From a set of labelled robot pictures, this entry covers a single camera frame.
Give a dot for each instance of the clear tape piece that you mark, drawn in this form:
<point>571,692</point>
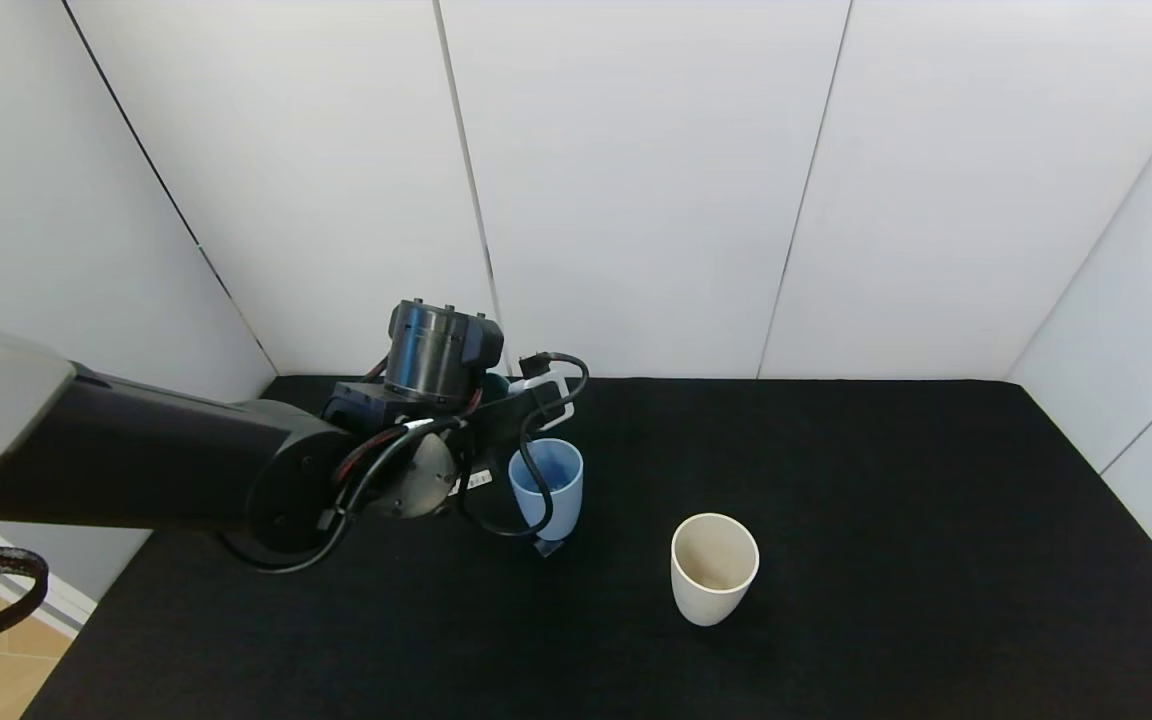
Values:
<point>549,548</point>

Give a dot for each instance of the cream white plastic cup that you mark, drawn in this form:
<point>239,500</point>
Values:
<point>711,595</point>

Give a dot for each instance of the teal green plastic cup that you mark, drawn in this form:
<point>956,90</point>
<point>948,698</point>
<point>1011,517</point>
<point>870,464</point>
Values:
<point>496,386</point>

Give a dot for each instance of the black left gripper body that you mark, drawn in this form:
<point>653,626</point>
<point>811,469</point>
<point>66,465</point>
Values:
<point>481,476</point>

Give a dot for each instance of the light blue plastic cup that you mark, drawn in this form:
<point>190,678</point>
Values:
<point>561,505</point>

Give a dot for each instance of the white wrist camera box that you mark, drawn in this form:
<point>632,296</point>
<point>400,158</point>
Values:
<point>536,383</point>

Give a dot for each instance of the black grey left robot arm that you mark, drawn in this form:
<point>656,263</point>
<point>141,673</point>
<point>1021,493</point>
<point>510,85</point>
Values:
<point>136,450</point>

